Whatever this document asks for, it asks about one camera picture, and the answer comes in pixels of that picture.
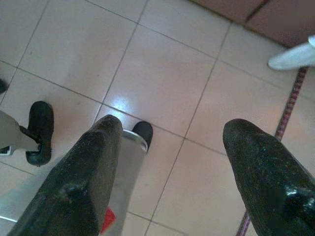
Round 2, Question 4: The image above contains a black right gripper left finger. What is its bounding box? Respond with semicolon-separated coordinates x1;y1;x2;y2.
7;114;124;236

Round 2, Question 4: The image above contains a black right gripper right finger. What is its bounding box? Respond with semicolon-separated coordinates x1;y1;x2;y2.
222;118;315;236

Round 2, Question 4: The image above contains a silver robot right leg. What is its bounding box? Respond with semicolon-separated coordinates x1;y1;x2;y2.
99;129;148;236

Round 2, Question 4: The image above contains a silver robot leg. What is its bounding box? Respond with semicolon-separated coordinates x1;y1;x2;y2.
0;110;42;157
99;129;148;236

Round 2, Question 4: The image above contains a black robot left foot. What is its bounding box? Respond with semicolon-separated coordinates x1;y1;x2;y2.
25;100;55;166

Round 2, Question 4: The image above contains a black robot foot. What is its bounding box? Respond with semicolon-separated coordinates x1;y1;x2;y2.
25;100;55;166
132;121;154;151

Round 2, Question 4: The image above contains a silver robot left leg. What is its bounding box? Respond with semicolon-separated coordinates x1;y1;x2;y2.
0;110;42;157

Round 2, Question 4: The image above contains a black robot right foot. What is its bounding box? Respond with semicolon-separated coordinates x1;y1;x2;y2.
132;121;154;151

